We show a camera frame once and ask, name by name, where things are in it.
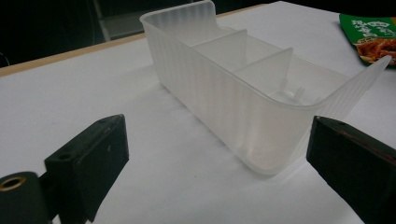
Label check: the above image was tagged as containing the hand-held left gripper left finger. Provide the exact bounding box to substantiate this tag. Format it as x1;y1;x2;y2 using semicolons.
44;114;130;224

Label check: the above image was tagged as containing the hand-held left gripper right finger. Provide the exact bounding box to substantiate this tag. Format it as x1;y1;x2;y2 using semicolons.
305;115;396;224

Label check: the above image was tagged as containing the green food packet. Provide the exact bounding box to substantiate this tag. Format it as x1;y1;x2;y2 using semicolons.
338;13;396;67

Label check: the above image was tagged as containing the translucent plastic divided storage box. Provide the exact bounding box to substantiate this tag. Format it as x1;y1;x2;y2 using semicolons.
139;0;392;177

